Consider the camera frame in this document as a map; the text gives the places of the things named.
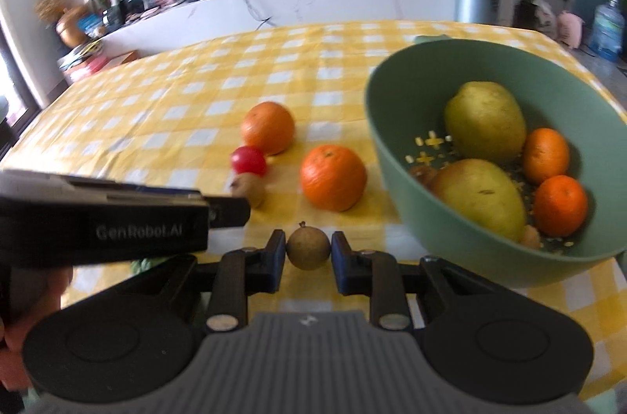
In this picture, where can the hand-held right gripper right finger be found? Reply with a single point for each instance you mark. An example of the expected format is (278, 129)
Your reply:
(340, 264)

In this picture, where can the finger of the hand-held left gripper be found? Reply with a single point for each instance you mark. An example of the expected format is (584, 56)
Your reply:
(228, 211)

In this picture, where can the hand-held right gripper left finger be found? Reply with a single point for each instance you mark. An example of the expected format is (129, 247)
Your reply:
(277, 257)

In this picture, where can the red cherry tomato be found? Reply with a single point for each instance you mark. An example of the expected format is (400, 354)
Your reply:
(249, 160)

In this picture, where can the green cucumber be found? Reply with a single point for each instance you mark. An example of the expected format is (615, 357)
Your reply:
(144, 265)

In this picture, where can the orange mandarin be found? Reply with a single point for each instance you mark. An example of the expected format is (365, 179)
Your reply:
(546, 155)
(268, 127)
(333, 177)
(561, 205)

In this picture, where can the green colander bowl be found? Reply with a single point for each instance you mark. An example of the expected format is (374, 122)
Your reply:
(441, 247)

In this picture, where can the reddish yellow pear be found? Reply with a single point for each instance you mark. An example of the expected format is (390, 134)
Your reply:
(480, 198)

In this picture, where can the yellow-green pear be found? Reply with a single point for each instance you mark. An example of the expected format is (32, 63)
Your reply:
(485, 120)

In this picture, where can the person's left hand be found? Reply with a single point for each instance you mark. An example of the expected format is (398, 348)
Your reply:
(39, 291)

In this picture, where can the yellow checkered tablecloth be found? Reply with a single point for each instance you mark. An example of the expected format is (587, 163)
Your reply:
(171, 100)

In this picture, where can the orange cardboard box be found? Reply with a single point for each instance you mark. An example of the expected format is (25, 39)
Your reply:
(125, 57)

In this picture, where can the gold round vase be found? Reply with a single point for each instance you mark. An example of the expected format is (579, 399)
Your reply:
(71, 27)

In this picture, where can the blue snack bag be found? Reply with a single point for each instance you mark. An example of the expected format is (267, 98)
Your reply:
(90, 22)

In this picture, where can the white marble television console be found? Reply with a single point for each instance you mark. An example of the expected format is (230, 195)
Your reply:
(303, 2)

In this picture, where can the pink space heater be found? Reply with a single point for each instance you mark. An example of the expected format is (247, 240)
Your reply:
(570, 29)

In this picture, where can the blue water bottle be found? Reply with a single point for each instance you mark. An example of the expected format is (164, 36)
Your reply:
(607, 29)

